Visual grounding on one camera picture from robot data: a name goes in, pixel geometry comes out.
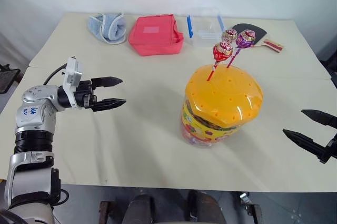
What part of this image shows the purple wrapped lollipop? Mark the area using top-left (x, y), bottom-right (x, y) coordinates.
top-left (225, 29), bottom-right (257, 69)

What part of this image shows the caster wheel bracket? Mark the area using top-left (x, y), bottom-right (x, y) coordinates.
top-left (239, 191), bottom-right (263, 224)

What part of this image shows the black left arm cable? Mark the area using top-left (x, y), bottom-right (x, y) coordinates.
top-left (43, 62), bottom-right (68, 86)

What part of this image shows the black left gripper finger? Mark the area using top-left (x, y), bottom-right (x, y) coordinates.
top-left (91, 98), bottom-right (127, 113)
top-left (91, 76), bottom-right (123, 89)

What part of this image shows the clear box with blue clips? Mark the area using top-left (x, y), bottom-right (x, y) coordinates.
top-left (186, 6), bottom-right (227, 48)

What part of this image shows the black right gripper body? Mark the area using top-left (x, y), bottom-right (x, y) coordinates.
top-left (325, 132), bottom-right (337, 160)

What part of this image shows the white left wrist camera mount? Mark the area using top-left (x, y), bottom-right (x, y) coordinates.
top-left (62, 55), bottom-right (84, 109)

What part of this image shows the black object beside table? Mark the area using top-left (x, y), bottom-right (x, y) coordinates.
top-left (0, 63), bottom-right (22, 95)

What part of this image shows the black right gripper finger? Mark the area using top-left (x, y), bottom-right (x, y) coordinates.
top-left (282, 128), bottom-right (330, 165)
top-left (301, 109), bottom-right (337, 130)

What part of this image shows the black table tennis paddle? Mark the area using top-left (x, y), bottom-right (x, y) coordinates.
top-left (231, 22), bottom-right (285, 54)

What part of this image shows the gold wrapped lollipop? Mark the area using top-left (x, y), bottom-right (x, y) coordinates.
top-left (221, 28), bottom-right (239, 45)

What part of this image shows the dark furniture beside table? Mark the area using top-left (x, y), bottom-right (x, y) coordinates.
top-left (316, 47), bottom-right (337, 77)

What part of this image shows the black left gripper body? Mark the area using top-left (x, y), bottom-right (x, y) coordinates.
top-left (74, 80), bottom-right (96, 110)

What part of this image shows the light blue towel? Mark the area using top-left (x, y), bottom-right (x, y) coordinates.
top-left (87, 12), bottom-right (127, 46)

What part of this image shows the red wrapped lollipop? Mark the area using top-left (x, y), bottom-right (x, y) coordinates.
top-left (206, 41), bottom-right (234, 82)

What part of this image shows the red fabric bag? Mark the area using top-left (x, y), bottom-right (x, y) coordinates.
top-left (127, 14), bottom-right (185, 57)

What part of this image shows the dark rounded shape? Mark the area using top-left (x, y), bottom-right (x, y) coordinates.
top-left (187, 190), bottom-right (227, 224)
top-left (125, 193), bottom-right (156, 224)

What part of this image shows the brown metal bracket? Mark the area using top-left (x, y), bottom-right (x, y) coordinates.
top-left (99, 200), bottom-right (112, 224)

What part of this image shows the orange-lidded candy jar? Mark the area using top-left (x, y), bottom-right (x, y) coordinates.
top-left (180, 63), bottom-right (264, 149)

